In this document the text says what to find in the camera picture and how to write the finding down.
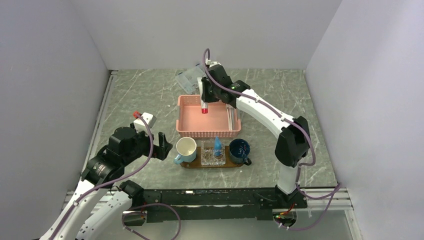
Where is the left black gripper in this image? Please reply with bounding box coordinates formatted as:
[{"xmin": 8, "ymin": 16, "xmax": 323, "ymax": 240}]
[{"xmin": 122, "ymin": 126, "xmax": 173, "ymax": 165}]

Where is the white toothpaste tube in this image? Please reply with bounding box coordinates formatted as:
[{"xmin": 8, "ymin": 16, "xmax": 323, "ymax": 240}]
[{"xmin": 197, "ymin": 77, "xmax": 208, "ymax": 114}]

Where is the light blue mug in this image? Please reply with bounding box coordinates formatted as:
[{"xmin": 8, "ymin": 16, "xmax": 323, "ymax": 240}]
[{"xmin": 173, "ymin": 137, "xmax": 197, "ymax": 165}]

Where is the pink plastic basket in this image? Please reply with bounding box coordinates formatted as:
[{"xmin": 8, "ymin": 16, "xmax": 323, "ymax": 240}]
[{"xmin": 176, "ymin": 95, "xmax": 242, "ymax": 139}]

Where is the clear acrylic toothbrush holder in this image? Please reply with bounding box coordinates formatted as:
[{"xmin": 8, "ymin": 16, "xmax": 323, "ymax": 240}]
[{"xmin": 200, "ymin": 139, "xmax": 226, "ymax": 167}]

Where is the blue toothpaste tube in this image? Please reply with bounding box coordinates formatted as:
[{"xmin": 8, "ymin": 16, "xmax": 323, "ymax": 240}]
[{"xmin": 213, "ymin": 136, "xmax": 222, "ymax": 157}]

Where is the dark blue mug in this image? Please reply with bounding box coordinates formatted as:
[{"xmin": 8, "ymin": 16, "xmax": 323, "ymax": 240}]
[{"xmin": 228, "ymin": 138, "xmax": 252, "ymax": 166}]

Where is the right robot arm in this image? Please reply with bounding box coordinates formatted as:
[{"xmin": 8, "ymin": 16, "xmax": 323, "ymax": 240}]
[{"xmin": 199, "ymin": 62, "xmax": 312, "ymax": 208}]

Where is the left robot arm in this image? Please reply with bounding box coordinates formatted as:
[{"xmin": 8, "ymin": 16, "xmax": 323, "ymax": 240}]
[{"xmin": 41, "ymin": 126, "xmax": 173, "ymax": 240}]

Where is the pink toothbrush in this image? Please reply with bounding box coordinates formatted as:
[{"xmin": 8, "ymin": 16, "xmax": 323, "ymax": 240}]
[{"xmin": 230, "ymin": 107, "xmax": 240, "ymax": 131}]

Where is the white toothbrush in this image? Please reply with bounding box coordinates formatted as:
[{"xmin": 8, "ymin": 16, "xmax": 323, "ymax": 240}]
[{"xmin": 226, "ymin": 104, "xmax": 236, "ymax": 131}]

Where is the oval wooden tray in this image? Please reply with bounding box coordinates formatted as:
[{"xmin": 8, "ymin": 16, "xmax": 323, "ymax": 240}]
[{"xmin": 179, "ymin": 145, "xmax": 244, "ymax": 169}]

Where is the clear plastic box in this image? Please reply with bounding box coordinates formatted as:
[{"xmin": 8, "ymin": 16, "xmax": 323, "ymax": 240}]
[{"xmin": 175, "ymin": 63, "xmax": 206, "ymax": 95}]

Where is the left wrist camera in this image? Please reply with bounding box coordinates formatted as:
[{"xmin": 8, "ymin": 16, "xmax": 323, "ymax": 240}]
[{"xmin": 132, "ymin": 111, "xmax": 157, "ymax": 132}]

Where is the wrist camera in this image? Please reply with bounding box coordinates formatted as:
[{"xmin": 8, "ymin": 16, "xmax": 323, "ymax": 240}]
[
  {"xmin": 205, "ymin": 58, "xmax": 221, "ymax": 68},
  {"xmin": 132, "ymin": 111, "xmax": 157, "ymax": 132}
]

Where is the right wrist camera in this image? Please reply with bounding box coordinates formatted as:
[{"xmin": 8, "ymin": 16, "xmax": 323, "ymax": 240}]
[{"xmin": 205, "ymin": 58, "xmax": 221, "ymax": 68}]

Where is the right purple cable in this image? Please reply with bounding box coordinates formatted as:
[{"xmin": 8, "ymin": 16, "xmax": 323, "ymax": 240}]
[{"xmin": 202, "ymin": 48, "xmax": 342, "ymax": 232}]

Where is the purple cable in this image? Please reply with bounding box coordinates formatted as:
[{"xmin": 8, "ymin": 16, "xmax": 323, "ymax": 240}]
[
  {"xmin": 202, "ymin": 48, "xmax": 342, "ymax": 232},
  {"xmin": 47, "ymin": 114, "xmax": 182, "ymax": 240}
]

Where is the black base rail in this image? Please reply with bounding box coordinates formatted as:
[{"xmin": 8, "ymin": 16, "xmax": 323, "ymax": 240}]
[{"xmin": 131, "ymin": 187, "xmax": 308, "ymax": 223}]

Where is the aluminium side rail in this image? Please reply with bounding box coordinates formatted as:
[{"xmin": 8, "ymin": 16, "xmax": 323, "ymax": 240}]
[{"xmin": 81, "ymin": 70, "xmax": 119, "ymax": 172}]

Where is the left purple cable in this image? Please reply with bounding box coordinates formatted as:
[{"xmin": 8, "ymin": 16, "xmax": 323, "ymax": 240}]
[{"xmin": 47, "ymin": 114, "xmax": 182, "ymax": 240}]

